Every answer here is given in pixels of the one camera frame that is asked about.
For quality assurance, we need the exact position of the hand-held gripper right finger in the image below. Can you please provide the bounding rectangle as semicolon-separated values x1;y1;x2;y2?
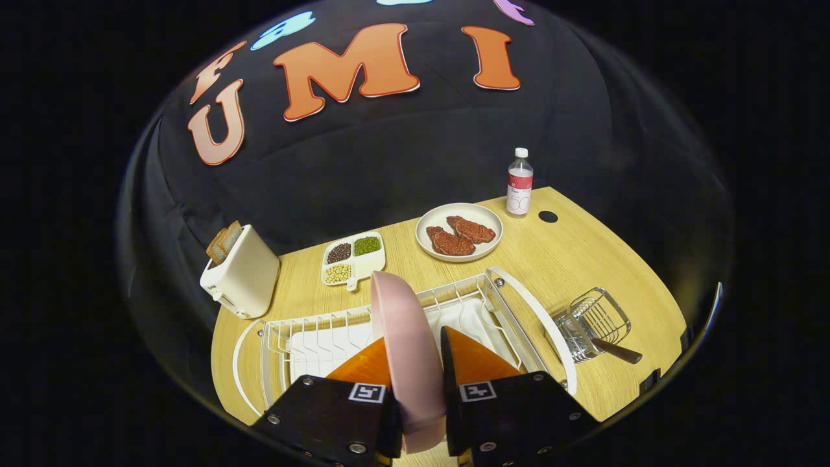
441;326;600;467

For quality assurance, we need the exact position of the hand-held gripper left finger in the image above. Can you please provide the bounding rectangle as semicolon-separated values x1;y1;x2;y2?
250;336;404;467

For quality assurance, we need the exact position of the white wire dish rack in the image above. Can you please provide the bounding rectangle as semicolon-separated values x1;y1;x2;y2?
231;266;578;418

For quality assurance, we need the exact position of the pink plate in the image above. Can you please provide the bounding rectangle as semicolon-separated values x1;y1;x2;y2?
370;270;448;455

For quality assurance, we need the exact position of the spoon with dark handle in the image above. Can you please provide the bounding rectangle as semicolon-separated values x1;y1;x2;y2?
587;336;643;365

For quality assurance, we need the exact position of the metal wire basket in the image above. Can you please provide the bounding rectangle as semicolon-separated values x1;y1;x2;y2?
554;287;633;364

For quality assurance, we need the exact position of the white divided dish with beans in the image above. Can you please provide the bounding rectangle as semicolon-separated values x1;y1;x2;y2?
321;231;386;292

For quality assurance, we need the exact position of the beige plate with meat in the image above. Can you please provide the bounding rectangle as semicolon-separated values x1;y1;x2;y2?
415;202;504;263

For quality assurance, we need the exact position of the white toaster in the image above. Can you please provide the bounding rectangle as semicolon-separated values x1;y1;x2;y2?
199;224;281;320

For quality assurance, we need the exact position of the red meat piece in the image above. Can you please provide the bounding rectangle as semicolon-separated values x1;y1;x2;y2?
446;215;497;245
426;226;476;257

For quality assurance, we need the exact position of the toasted bread slice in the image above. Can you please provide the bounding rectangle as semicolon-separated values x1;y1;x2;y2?
219;221;243;260
206;227;228;265

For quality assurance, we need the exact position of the clear bottle with red label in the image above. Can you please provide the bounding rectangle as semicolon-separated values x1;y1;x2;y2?
506;147;534;218

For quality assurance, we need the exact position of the black backdrop cloth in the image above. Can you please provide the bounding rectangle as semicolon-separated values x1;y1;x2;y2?
120;0;733;390

